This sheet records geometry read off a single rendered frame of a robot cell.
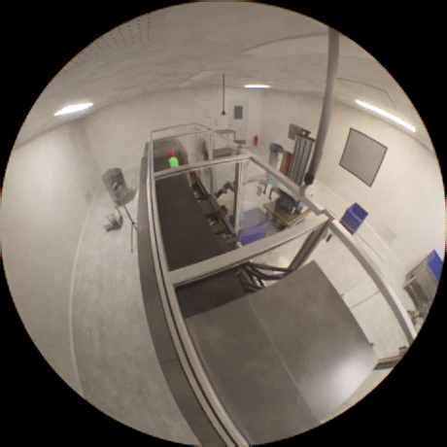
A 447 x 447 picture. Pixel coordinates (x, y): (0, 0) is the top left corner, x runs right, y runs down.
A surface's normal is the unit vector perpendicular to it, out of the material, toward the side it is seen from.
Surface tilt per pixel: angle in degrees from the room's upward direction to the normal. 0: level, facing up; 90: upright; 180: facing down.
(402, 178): 90
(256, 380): 0
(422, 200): 90
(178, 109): 90
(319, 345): 0
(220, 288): 0
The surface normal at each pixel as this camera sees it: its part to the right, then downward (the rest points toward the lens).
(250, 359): 0.00, -0.69
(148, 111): 0.39, 0.66
